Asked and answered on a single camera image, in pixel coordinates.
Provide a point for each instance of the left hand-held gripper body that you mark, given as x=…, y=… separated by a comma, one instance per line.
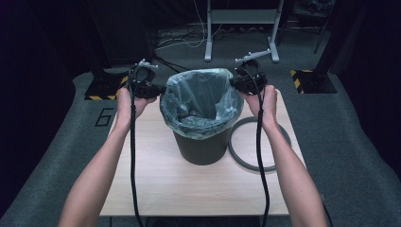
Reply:
x=143, y=85

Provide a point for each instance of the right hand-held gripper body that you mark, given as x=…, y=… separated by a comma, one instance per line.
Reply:
x=252, y=80

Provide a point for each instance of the translucent green patterned garbage bag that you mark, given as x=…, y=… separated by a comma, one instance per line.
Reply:
x=183, y=94

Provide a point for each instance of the dark ribbed trash bin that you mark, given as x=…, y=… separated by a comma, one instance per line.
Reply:
x=201, y=151

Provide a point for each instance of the person's right hand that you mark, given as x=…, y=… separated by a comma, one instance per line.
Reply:
x=268, y=104

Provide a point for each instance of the person's left hand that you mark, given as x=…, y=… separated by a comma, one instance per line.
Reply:
x=124, y=107

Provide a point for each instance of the black striped stand base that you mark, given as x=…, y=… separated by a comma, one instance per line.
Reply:
x=315, y=82
x=101, y=88

